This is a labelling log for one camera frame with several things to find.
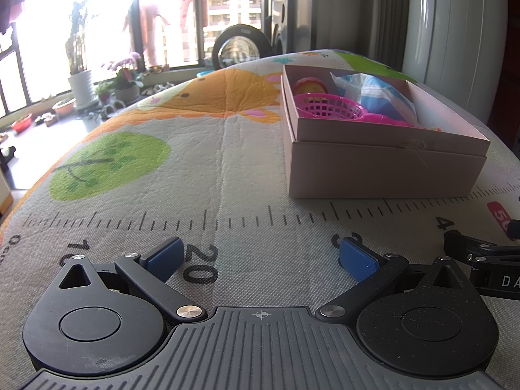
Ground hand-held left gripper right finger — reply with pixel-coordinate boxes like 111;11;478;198
319;236;468;321

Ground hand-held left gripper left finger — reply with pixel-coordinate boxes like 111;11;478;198
57;237;209;322

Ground pink cardboard box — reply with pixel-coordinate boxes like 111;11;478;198
280;64;491;200

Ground pink toy basket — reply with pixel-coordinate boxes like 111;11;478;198
294;93;366;121

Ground blue plastic packet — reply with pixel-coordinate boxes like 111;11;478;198
330;71;419;128

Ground yellow pink round toy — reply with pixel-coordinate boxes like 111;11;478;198
293;78;329;97

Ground printed play mat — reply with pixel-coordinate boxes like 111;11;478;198
0;49;520;390

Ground white sandals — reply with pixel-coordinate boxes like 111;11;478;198
99;101;126;121

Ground row of shoes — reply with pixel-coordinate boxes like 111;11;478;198
140;82;176;97

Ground small green potted plant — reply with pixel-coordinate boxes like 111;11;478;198
94;81;114;105

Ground pink flowering potted plant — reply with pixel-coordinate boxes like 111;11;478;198
101;52;145;102

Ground pink shallow planter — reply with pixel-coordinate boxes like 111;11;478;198
53;98;77;117

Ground tall plant in white pot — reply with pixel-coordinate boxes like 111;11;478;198
60;0;97;109

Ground red bowl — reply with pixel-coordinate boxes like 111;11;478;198
11;114;33;133

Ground white standing air conditioner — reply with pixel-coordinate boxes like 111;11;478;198
401;0;515;126

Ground round black mirror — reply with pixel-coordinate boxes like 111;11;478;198
212;24;272;70

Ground hanging pink garment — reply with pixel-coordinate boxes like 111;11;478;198
122;0;210;66

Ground dark curtain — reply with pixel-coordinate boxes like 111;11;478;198
315;0;412;74

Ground grey stacked appliances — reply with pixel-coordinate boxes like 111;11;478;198
266;0;318;56

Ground black window frame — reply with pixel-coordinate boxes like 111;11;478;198
0;0;273;118

